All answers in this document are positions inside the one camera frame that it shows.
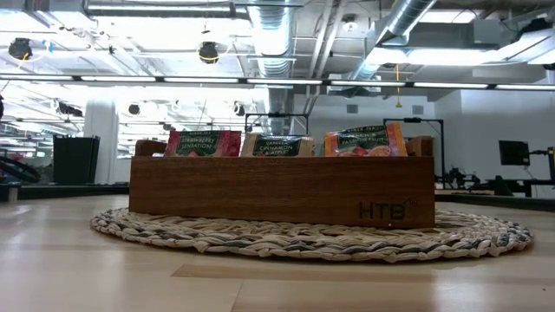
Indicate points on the beige green-banded tea packet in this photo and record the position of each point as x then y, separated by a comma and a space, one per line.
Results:
277, 146

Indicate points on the red strawberry tea packet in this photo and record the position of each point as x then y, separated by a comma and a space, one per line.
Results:
204, 144

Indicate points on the orange peach tea packet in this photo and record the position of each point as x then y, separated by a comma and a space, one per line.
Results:
364, 141

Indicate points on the wooden three-compartment box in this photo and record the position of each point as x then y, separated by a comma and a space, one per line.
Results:
282, 190

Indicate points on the round woven placemat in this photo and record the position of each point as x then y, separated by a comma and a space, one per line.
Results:
303, 245

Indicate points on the black ceiling-mounted device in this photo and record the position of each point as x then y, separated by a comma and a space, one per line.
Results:
19, 48
209, 52

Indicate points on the black cabinet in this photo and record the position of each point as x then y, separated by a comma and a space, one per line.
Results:
76, 160

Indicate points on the silver ventilation duct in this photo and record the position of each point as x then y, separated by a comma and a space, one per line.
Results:
273, 34
403, 17

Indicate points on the black gantry frame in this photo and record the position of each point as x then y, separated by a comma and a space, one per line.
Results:
412, 119

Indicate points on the black wall monitor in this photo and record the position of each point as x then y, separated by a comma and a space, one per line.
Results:
513, 151

